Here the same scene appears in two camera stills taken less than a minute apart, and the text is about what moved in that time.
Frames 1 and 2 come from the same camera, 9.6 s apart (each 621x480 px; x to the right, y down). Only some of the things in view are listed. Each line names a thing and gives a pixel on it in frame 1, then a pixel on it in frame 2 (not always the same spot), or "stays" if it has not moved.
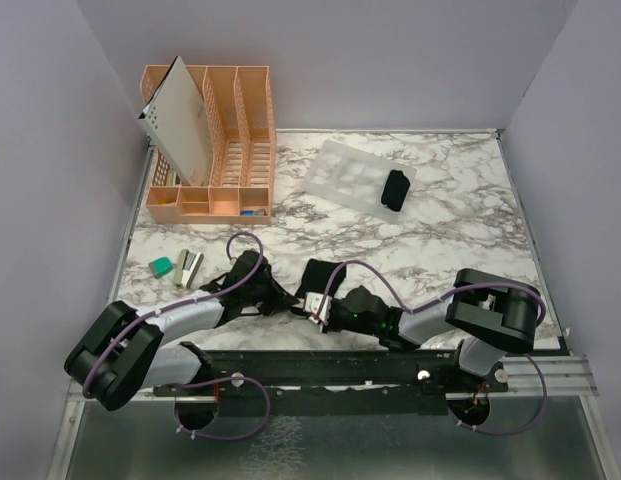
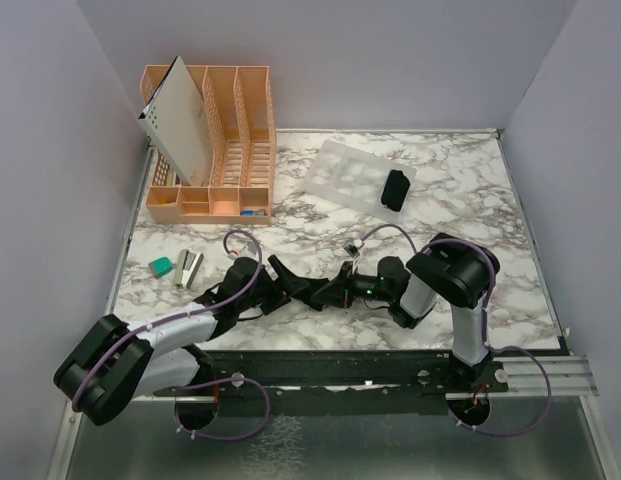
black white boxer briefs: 395,190 stays
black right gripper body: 341,318 to 366,286
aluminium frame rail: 565,376 stays
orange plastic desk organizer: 239,119 stays
